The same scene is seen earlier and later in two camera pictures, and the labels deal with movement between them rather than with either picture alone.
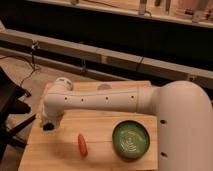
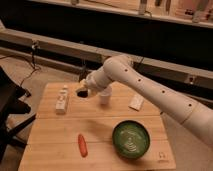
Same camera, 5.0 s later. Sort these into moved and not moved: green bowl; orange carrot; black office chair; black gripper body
Moved: black gripper body
Not moved: black office chair; green bowl; orange carrot
